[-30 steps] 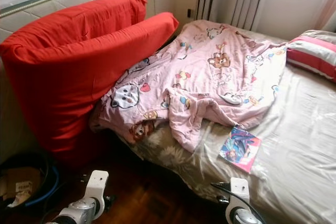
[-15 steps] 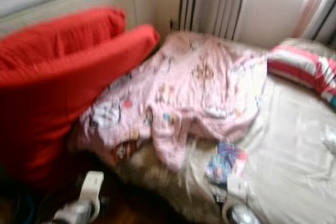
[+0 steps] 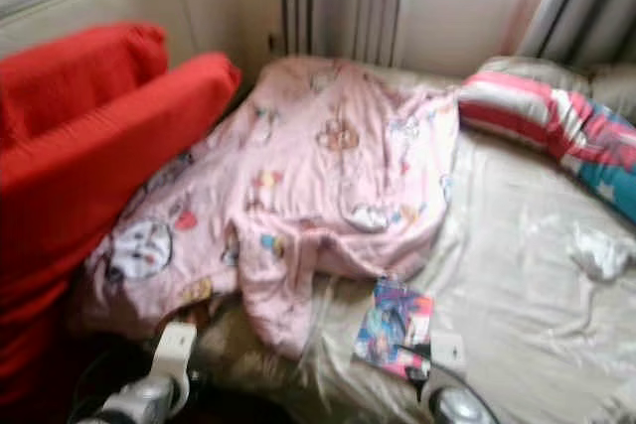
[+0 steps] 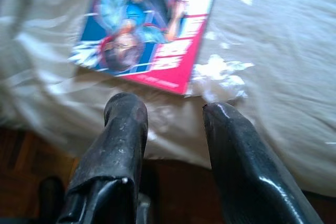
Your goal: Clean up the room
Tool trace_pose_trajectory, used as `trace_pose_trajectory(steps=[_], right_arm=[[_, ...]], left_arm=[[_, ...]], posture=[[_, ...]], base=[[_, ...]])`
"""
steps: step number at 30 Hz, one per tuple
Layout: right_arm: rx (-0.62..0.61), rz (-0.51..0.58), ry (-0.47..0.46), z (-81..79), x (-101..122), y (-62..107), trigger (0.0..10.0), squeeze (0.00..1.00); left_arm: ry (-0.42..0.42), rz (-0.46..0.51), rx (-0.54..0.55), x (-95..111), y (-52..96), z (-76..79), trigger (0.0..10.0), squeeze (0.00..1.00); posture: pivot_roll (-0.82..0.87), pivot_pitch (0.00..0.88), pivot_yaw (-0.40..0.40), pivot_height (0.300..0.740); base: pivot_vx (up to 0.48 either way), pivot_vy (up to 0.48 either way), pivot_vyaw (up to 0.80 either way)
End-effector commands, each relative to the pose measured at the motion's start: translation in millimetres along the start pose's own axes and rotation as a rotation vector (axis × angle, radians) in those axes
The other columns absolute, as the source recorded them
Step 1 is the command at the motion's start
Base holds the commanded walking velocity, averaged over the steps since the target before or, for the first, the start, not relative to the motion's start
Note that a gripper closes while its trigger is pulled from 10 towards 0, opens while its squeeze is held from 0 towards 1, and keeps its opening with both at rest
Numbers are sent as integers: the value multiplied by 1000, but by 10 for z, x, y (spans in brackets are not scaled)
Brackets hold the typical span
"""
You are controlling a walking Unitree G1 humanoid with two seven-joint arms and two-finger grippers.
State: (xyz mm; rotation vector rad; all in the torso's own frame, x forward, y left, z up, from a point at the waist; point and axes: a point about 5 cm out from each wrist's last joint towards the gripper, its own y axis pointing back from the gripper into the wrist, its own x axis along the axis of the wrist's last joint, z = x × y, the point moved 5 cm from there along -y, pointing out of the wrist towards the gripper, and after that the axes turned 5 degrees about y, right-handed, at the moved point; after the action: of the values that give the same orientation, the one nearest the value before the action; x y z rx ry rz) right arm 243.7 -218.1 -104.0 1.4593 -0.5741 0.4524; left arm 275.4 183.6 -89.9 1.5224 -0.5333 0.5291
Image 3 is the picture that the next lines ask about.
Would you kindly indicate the colourful comic book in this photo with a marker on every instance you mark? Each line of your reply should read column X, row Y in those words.
column 393, row 325

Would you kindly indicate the red blue striped bolster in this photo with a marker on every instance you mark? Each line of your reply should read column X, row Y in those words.
column 527, row 111

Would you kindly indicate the thick red cushion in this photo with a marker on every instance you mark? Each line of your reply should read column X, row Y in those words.
column 79, row 76

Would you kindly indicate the pink cartoon blanket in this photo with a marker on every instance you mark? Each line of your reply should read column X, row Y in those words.
column 318, row 176

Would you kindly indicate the beige floral bed sheet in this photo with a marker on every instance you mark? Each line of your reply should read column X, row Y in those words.
column 507, row 285

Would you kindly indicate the long red cushion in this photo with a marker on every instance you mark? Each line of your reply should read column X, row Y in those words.
column 99, row 186

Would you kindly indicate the white sock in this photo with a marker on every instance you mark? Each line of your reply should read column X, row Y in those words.
column 601, row 253

